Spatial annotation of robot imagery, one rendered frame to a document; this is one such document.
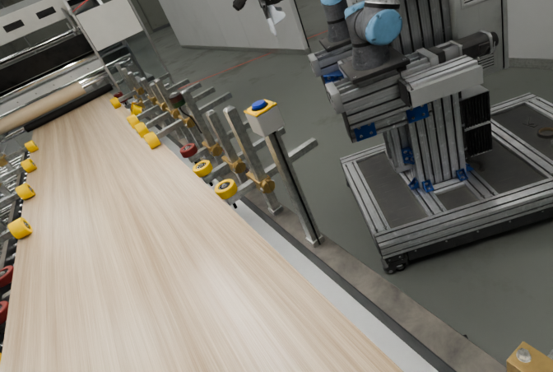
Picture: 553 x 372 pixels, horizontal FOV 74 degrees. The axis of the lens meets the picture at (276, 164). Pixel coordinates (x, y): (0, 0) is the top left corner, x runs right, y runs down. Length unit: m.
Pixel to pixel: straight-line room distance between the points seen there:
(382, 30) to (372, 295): 0.82
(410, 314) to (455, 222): 0.93
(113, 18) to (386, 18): 3.00
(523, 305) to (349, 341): 1.22
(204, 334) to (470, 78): 1.21
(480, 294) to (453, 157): 0.66
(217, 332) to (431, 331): 0.50
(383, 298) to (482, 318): 0.84
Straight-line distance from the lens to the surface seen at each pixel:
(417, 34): 1.73
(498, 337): 1.83
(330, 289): 1.23
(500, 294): 1.94
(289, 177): 1.07
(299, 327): 0.84
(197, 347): 0.92
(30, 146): 3.22
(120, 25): 3.93
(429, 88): 1.47
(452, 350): 0.99
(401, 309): 1.05
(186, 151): 1.77
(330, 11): 1.94
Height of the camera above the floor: 1.57
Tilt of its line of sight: 30 degrees down
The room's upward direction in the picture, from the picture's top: 23 degrees counter-clockwise
